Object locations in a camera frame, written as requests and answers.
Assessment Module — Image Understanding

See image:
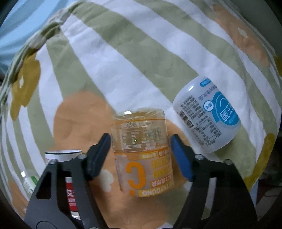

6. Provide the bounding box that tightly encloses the light blue cloth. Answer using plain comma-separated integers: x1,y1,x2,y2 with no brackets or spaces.
1,1,73,74

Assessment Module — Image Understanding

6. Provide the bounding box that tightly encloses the green label clear bottle cup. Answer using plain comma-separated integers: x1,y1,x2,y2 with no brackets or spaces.
21,170,39,199

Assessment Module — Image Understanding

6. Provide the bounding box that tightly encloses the white blue label bottle cup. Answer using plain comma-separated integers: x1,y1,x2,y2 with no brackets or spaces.
173,76,241,153

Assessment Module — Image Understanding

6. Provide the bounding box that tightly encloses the red label Nongfu bottle cup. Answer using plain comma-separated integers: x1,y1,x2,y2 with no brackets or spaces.
45,149,82,220

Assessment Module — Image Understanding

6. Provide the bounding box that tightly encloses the striped floral blanket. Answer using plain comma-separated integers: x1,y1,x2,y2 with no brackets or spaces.
1,1,281,218

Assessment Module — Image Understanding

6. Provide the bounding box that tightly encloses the clear orange vitamin C cup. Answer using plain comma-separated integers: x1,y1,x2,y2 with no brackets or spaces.
111,108,174,197

